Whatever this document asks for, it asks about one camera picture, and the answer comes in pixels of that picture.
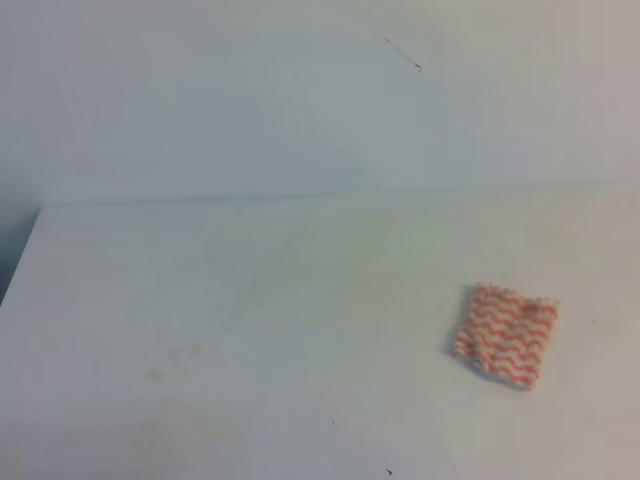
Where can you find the pink striped rag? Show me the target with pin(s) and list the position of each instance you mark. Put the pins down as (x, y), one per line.
(504, 335)

